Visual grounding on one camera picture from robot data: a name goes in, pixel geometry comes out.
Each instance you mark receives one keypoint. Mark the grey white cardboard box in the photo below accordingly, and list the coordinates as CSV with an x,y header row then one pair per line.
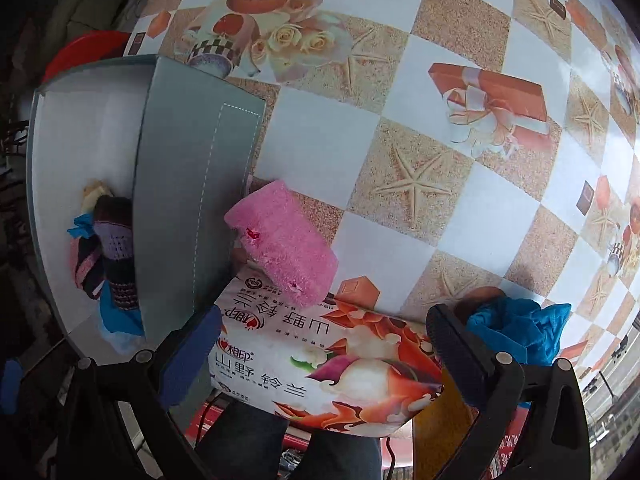
x,y
174,140

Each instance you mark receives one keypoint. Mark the floral tissue pack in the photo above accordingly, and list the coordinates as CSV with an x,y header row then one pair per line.
x,y
333,366

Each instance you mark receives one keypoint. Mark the pink black knitted sock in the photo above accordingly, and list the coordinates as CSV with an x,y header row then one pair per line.
x,y
87,265

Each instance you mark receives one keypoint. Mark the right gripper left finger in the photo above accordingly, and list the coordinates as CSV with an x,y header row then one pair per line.
x,y
187,350

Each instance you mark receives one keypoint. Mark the beige knitted sock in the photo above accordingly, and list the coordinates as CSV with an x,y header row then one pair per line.
x,y
92,192

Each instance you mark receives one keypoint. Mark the checkered patterned tablecloth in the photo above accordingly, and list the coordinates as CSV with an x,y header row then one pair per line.
x,y
443,145

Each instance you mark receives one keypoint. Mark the pink foam sponge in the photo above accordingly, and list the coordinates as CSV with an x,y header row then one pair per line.
x,y
277,235

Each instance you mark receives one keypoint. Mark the purple black knitted hat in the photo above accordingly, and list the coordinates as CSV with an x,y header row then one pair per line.
x,y
112,223

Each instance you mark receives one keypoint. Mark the red plastic stool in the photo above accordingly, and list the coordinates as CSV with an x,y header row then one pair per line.
x,y
89,48

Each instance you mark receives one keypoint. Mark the blue cloth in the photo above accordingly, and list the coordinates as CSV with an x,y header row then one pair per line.
x,y
122,329
521,327

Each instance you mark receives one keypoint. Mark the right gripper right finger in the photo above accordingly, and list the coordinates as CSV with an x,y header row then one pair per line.
x,y
468,360

